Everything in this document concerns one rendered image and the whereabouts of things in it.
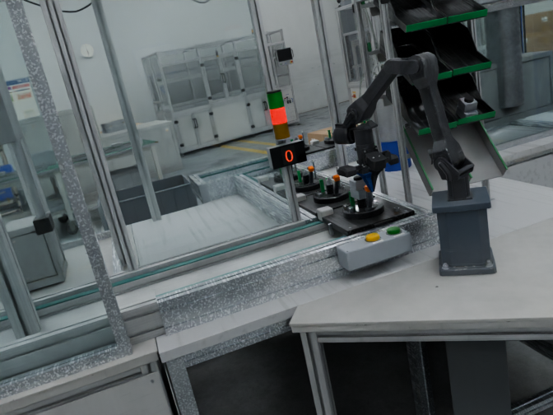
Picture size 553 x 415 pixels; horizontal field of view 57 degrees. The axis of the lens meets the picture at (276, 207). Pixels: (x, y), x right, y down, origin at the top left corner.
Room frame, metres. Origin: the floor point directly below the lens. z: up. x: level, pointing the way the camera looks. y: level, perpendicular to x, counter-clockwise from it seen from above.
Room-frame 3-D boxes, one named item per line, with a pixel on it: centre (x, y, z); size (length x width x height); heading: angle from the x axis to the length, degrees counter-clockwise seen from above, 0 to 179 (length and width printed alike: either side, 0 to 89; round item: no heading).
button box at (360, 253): (1.40, -0.26, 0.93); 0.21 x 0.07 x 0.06; 105
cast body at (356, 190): (1.64, -0.28, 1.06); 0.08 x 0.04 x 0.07; 16
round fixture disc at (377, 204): (1.62, -0.28, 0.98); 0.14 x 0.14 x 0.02
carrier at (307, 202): (1.87, -0.21, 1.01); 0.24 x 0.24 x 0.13; 15
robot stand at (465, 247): (1.32, -0.49, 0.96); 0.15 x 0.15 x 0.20; 70
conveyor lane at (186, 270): (1.57, 0.01, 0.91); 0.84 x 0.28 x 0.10; 105
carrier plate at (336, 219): (1.62, -0.28, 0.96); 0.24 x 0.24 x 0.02; 15
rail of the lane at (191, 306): (1.40, -0.06, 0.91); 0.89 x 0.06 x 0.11; 105
